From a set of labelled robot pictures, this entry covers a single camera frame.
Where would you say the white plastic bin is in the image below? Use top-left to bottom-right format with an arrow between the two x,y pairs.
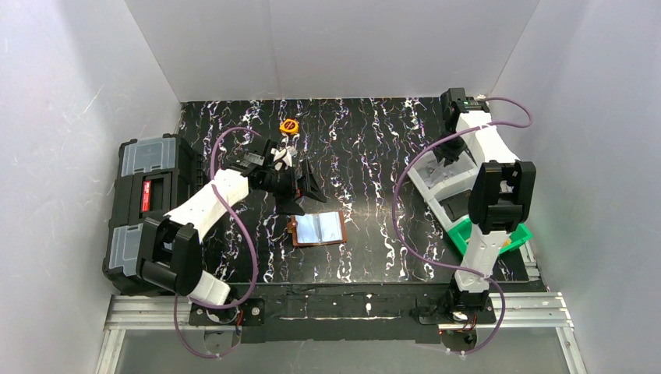
426,190 -> 471,231
407,152 -> 478,201

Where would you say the black toolbox with clear lids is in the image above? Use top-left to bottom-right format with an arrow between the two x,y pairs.
102,133 -> 209,296

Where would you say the orange round cap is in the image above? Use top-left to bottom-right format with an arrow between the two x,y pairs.
279,118 -> 299,136

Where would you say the green plastic bin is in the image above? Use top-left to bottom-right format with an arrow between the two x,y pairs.
448,217 -> 533,255

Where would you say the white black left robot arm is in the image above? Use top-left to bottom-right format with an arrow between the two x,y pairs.
136,136 -> 327,310

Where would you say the white card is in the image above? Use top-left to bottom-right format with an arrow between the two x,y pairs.
424,163 -> 444,189

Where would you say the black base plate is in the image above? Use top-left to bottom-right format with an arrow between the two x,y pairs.
189,283 -> 497,344

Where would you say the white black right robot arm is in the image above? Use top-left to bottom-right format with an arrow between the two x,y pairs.
436,88 -> 536,314

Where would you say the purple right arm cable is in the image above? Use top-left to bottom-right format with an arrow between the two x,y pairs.
391,96 -> 533,357

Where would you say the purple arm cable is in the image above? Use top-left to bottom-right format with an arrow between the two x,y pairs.
391,96 -> 533,357
171,126 -> 264,360

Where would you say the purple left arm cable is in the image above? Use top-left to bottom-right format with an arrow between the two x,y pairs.
171,126 -> 264,360

